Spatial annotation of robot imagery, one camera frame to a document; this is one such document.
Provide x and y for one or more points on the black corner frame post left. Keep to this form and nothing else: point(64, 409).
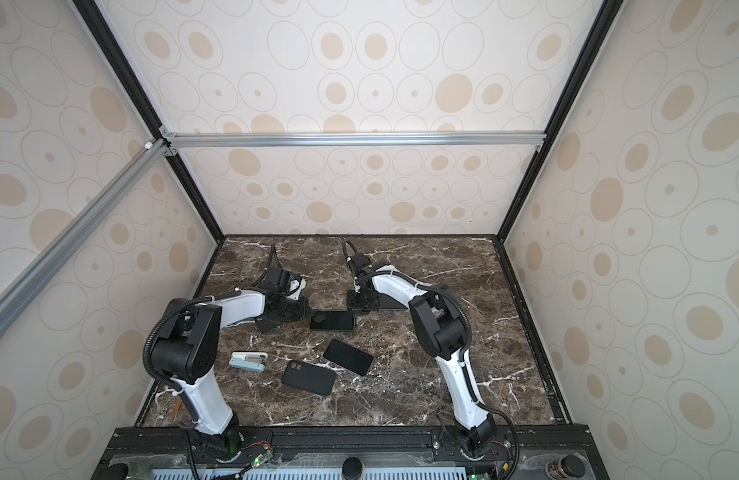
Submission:
point(100, 31)

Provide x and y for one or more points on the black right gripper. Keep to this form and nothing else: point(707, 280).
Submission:
point(350, 294)

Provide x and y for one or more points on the blue-edged phone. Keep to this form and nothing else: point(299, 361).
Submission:
point(387, 303)

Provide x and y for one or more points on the light blue stapler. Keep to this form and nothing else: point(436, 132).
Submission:
point(248, 361)

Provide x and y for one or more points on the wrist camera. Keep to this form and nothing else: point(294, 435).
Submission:
point(284, 282)
point(361, 268)

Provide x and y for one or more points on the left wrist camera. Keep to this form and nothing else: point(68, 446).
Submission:
point(284, 282)

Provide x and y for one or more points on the silver aluminium rail left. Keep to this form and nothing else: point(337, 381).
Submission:
point(23, 290)

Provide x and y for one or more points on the black corner frame post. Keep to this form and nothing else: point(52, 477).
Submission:
point(100, 31)
point(591, 47)

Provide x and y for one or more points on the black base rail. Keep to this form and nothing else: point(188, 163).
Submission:
point(412, 452)

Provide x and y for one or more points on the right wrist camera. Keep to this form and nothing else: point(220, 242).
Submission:
point(361, 268)

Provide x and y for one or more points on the silver aluminium rail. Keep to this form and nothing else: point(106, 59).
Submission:
point(371, 139)
point(23, 290)

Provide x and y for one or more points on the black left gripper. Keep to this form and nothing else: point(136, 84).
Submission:
point(303, 306)

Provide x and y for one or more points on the black phone case with camera hole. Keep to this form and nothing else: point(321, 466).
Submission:
point(308, 377)

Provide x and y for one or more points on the black corner frame post right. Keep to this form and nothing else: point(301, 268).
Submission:
point(591, 47)

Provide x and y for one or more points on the brown wooden stick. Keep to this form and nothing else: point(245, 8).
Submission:
point(174, 410)

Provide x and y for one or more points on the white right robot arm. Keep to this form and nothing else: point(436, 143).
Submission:
point(444, 332)

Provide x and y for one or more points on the silver-edged black phone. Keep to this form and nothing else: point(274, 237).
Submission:
point(332, 321)

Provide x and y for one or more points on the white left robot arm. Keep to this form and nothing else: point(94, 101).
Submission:
point(181, 348)

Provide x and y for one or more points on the brown-capped jar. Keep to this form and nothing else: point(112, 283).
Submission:
point(566, 467)

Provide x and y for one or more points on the black phone with pink case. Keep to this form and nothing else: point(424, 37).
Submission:
point(348, 357)

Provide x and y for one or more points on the silver aluminium rail back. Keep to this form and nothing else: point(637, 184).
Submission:
point(371, 139)

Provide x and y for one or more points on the black knob centre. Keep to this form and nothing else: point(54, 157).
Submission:
point(352, 469)

